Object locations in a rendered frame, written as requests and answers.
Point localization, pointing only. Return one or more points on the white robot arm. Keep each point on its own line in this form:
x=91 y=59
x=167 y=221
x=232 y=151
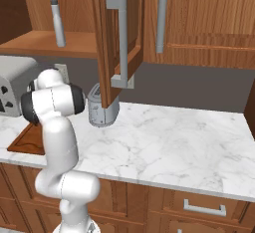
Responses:
x=61 y=144

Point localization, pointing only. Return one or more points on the open wooden cabinet door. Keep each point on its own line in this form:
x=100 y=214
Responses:
x=105 y=61

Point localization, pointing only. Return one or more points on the grey spray bottle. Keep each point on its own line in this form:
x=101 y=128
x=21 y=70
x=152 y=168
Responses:
x=59 y=28

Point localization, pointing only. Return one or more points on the brown wooden cutting board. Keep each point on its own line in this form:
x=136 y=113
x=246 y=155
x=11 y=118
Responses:
x=28 y=140

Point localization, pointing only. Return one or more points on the closed wooden cabinet door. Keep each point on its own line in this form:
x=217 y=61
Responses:
x=205 y=18

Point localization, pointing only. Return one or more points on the wooden base cabinet door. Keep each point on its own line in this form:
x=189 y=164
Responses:
x=205 y=227

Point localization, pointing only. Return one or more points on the grey rounded small appliance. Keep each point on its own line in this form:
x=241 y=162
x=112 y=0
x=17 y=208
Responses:
x=99 y=112

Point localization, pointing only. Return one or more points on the grey toaster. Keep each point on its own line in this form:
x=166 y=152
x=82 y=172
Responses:
x=15 y=77

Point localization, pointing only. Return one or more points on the dark wooden side panel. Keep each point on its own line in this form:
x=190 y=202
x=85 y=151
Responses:
x=251 y=111

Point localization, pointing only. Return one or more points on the white wall outlet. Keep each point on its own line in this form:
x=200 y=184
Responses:
x=63 y=72

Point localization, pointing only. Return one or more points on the open wooden wall cabinet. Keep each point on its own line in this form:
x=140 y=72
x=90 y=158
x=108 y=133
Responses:
x=33 y=43

